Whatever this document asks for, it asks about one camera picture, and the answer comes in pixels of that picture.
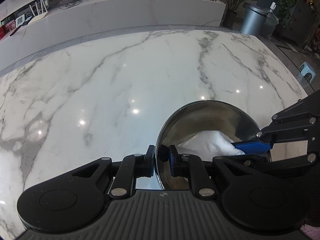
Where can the dark cabinet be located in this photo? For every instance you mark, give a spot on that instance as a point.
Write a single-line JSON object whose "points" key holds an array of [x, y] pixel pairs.
{"points": [[300, 22]]}

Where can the long-leaved potted plant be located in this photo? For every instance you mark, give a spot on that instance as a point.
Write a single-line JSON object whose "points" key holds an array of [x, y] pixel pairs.
{"points": [[229, 18]]}

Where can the white display thermometer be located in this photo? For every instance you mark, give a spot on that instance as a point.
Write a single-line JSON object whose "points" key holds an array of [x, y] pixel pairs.
{"points": [[19, 21]]}

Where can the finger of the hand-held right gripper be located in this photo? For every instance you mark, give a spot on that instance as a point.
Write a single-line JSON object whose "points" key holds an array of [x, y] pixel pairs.
{"points": [[295, 165], [252, 147]]}

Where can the white cloth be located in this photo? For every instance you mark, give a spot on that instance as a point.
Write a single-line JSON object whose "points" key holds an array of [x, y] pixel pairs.
{"points": [[210, 142]]}

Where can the red box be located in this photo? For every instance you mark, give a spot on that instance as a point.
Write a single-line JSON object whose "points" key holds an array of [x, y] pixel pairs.
{"points": [[2, 32]]}

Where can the silver trash can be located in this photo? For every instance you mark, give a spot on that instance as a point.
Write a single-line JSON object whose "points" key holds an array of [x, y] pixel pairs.
{"points": [[252, 21]]}

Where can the black remote control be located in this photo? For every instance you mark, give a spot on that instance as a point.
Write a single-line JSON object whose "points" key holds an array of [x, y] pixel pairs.
{"points": [[15, 31]]}

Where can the white router with antennas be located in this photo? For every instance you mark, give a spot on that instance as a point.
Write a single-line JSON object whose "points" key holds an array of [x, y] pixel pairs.
{"points": [[37, 18]]}

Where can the pink patterned box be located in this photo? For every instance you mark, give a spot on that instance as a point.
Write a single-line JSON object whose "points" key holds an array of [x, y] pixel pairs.
{"points": [[10, 25]]}

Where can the white marble sideboard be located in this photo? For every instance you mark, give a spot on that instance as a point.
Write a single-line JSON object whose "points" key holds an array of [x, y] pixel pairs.
{"points": [[125, 10]]}

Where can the steel bowl with blue base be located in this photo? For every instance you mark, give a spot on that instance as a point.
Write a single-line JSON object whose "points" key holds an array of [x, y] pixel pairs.
{"points": [[212, 120]]}

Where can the small blue stool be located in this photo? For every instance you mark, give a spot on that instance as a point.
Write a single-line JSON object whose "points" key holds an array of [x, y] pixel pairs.
{"points": [[307, 67]]}

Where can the clear water bottle with pump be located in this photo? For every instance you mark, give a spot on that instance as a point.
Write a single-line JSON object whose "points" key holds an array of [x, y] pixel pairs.
{"points": [[270, 25]]}

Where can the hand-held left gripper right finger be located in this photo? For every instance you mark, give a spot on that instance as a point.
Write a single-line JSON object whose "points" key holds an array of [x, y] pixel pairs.
{"points": [[172, 160]]}

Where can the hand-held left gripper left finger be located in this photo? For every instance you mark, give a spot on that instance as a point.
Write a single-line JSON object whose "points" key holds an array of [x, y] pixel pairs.
{"points": [[149, 162]]}

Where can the pink rug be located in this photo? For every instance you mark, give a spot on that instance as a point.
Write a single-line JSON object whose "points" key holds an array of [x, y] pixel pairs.
{"points": [[312, 232]]}

